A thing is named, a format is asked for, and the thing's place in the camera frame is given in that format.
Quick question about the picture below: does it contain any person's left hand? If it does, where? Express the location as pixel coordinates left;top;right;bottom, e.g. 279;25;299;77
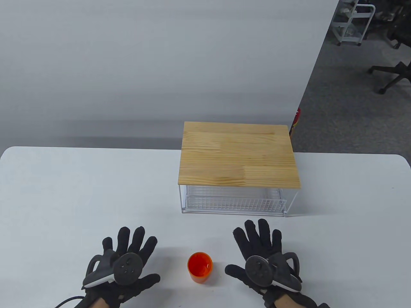
79;226;161;308

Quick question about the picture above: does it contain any person's right hand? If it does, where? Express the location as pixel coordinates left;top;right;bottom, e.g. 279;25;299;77
225;219;321;308

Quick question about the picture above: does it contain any white mesh sliding drawer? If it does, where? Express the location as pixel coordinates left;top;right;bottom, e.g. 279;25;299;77
186;185;287;213

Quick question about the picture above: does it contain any orange plastic cup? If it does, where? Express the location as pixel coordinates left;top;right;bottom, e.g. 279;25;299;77
187;252;213;284

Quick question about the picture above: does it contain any black left hand controller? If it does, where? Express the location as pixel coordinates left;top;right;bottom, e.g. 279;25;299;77
83;250;144;287

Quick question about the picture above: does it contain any black hand controller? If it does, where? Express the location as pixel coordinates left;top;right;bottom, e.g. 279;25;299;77
245;252;302;293
83;250;144;287

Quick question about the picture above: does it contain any black right hand controller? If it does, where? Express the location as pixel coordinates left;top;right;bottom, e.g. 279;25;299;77
245;252;302;293

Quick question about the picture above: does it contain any red fire extinguisher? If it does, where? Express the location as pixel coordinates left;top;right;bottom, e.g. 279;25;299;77
289;107;301;138

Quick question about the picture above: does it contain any black office chair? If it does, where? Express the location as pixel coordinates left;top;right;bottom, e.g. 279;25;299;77
368;61;411;94
376;0;411;49

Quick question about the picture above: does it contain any white utility cart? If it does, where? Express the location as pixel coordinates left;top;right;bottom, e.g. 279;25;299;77
331;0;376;46

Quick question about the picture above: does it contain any black left glove cable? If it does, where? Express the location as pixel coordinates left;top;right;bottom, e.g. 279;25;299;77
55;296;85;308

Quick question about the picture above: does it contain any wire rack with wooden top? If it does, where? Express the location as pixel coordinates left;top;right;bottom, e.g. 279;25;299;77
178;121;302;217

